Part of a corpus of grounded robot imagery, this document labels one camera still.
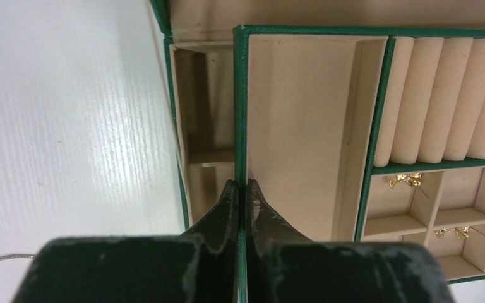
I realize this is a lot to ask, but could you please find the small green jewelry tray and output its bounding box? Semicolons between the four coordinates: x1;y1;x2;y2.
233;25;485;283

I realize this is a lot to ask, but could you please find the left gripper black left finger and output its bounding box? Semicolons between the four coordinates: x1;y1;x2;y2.
14;180;238;302

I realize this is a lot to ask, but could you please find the gold earring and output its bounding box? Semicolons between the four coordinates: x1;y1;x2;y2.
386;172;424;197
434;226;476;239

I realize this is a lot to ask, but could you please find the silver pearl necklace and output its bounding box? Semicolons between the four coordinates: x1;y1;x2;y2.
0;252;36;273

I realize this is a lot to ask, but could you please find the large green jewelry box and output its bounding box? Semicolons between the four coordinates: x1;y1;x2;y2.
149;0;485;231

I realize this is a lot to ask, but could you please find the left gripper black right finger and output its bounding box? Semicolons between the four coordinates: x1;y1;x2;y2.
245;179;454;302

